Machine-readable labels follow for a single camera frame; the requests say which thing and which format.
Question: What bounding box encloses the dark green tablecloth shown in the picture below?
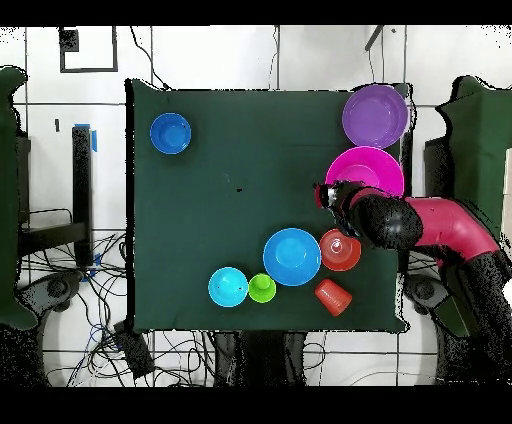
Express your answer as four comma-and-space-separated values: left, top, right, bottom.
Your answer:
125, 77, 409, 335

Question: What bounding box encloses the green plastic cup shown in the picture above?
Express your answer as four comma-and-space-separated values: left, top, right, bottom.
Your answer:
248, 273, 278, 304

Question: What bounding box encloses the thin black floor cable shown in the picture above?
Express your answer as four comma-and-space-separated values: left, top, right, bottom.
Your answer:
129, 26, 169, 90

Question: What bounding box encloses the orange plastic cup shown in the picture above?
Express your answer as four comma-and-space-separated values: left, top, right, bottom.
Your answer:
314, 278, 354, 318

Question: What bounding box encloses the white box stack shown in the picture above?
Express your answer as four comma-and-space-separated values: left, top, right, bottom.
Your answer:
502, 147, 512, 203

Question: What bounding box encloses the large light blue bowl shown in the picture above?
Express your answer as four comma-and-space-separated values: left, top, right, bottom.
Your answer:
262, 227, 323, 288

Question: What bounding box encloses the small dark blue bowl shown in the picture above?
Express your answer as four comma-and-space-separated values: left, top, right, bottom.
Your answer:
149, 112, 193, 156

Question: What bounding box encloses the tangle of black cables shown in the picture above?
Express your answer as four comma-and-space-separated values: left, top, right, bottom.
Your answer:
19, 231, 217, 387

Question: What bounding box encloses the green cloth side table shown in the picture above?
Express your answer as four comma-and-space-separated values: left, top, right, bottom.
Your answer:
433, 75, 512, 337
0, 65, 39, 331

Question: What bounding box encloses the large pink plastic bowl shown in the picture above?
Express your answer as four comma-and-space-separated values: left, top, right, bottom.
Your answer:
324, 146, 406, 198

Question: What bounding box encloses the small cyan ribbed bowl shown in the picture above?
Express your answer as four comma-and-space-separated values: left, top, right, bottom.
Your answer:
207, 266, 250, 308

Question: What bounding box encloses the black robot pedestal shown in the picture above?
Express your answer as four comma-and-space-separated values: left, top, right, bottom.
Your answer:
213, 330, 307, 387

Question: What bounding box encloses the black metal stand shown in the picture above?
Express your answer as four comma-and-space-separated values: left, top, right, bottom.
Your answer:
17, 125, 95, 267

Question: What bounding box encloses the large purple plastic bowl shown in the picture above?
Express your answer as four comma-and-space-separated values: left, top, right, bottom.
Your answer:
341, 84, 410, 150

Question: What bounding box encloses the orange plastic bowl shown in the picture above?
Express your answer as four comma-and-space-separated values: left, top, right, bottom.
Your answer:
318, 228, 362, 273

